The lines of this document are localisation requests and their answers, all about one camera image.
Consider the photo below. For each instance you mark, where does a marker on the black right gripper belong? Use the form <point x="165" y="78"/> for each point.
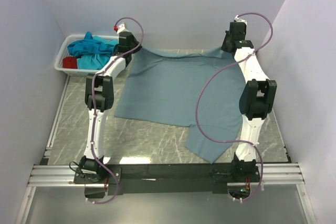
<point x="223" y="47"/>

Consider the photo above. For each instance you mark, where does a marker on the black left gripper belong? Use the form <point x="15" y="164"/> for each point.
<point x="134" y="40"/>

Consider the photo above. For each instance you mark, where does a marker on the grey-blue t shirt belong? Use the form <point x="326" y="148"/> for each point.
<point x="200" y="91"/>

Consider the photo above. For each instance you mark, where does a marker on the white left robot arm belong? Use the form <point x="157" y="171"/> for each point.
<point x="99" y="98"/>

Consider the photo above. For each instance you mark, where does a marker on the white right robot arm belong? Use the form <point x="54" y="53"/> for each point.
<point x="256" y="100"/>

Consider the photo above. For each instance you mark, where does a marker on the light blue t shirt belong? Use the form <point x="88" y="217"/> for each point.
<point x="92" y="62"/>

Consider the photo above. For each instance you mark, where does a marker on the bright blue t shirt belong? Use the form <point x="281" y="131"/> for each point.
<point x="92" y="45"/>

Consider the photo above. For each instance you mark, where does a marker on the white plastic laundry basket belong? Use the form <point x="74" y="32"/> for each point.
<point x="65" y="69"/>

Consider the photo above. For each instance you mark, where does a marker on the red garment in basket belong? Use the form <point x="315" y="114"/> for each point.
<point x="70" y="63"/>

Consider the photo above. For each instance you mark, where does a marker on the black base crossbar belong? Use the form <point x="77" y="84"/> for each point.
<point x="168" y="178"/>

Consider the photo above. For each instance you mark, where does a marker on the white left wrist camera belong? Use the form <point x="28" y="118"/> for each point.
<point x="120" y="28"/>

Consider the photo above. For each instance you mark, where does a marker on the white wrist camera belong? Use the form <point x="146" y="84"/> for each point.
<point x="240" y="20"/>
<point x="120" y="28"/>

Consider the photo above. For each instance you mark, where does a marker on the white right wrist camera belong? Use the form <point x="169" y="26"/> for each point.
<point x="240" y="20"/>

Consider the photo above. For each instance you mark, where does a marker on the aluminium rail frame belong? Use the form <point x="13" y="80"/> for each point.
<point x="63" y="176"/>

